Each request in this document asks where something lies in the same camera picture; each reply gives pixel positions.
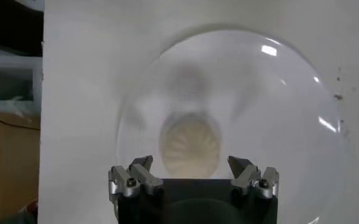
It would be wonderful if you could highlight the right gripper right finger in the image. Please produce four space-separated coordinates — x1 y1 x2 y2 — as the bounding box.
227 155 280 200

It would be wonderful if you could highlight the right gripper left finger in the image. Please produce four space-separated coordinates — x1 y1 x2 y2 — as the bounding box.
108 155 165 203

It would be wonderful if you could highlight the white steamed baozi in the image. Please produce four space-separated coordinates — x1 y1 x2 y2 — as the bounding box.
159 111 222 180

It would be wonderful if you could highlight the white round plate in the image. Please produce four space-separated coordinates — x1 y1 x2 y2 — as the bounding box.
115 29 358 224

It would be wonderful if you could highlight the black box object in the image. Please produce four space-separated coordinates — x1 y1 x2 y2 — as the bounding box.
0 0 44 57

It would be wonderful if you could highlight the white frame structure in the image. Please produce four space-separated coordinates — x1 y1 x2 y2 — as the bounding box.
0 45 43 118

